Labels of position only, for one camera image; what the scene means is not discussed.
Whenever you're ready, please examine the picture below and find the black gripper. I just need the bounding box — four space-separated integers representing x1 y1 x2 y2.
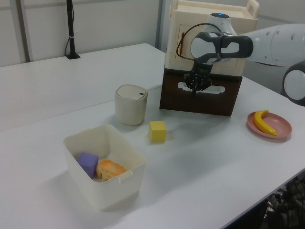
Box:
183 62 214 97

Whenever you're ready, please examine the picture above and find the wooden drawer cabinet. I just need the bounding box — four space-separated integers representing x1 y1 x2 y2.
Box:
165 0 260 77

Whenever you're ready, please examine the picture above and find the yellow cube block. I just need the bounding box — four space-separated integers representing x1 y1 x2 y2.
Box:
148 120 167 143

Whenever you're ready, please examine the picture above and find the beige lidded trash can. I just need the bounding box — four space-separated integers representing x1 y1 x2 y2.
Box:
114 84 148 126

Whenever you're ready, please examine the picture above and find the yellow banana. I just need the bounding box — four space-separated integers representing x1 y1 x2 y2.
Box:
253 109 278 137

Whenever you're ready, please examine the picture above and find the pink plate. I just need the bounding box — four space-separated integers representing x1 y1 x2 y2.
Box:
246 111 293 143

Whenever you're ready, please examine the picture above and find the orange toy bread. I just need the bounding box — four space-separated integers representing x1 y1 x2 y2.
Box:
96 159 127 181

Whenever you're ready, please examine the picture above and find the purple cube block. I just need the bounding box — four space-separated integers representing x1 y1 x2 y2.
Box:
77 152 99 180

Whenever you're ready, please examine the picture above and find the white plastic bin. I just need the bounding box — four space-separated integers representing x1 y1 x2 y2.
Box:
63 124 147 212

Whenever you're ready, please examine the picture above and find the black equipment under table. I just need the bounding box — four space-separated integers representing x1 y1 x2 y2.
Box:
261 175 305 229

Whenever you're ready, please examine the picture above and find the orange cabinet door handle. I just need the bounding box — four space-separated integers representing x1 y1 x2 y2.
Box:
178 31 185 55

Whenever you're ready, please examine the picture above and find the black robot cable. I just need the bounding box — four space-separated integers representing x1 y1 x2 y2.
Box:
176 22 221 62

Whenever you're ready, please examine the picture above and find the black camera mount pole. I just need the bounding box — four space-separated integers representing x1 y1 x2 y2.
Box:
64 0 81 60

